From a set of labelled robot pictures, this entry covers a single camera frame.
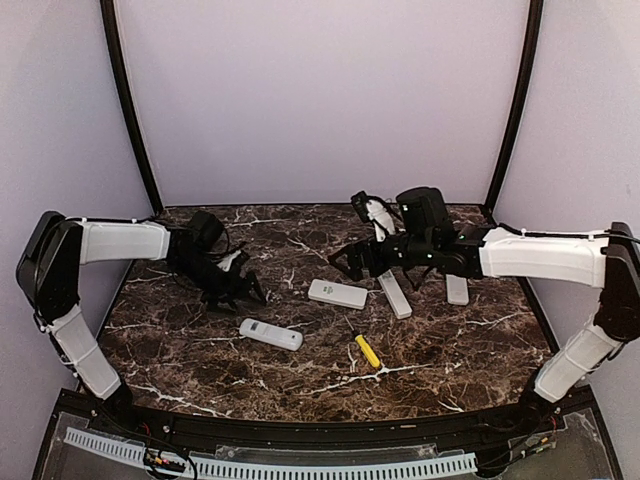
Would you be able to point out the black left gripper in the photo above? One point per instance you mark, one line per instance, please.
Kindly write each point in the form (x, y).
(222, 295)

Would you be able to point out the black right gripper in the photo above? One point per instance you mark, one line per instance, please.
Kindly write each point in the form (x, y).
(354, 250)

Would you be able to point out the white remote with battery bay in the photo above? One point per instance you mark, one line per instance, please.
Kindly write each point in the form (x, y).
(271, 334)

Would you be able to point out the yellow handled screwdriver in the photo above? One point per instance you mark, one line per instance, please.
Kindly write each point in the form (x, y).
(364, 345)

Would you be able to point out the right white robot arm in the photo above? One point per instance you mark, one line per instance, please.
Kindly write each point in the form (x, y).
(607, 260)

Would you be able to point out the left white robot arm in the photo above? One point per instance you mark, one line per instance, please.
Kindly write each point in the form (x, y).
(48, 275)

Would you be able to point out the wide white remote control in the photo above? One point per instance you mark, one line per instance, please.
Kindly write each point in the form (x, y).
(338, 294)

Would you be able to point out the slim white QR-code remote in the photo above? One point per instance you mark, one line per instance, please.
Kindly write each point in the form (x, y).
(394, 295)

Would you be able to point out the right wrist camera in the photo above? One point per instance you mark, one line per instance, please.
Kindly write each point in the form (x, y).
(375, 210)

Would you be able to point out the small white remote near wall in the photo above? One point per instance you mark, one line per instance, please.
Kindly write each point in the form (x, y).
(457, 290)

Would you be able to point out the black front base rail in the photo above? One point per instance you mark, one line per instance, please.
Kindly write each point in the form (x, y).
(487, 428)

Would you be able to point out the white slotted cable duct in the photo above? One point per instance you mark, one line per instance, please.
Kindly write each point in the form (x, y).
(248, 463)

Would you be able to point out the black enclosure frame post left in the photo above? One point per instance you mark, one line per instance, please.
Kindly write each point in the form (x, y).
(127, 104)

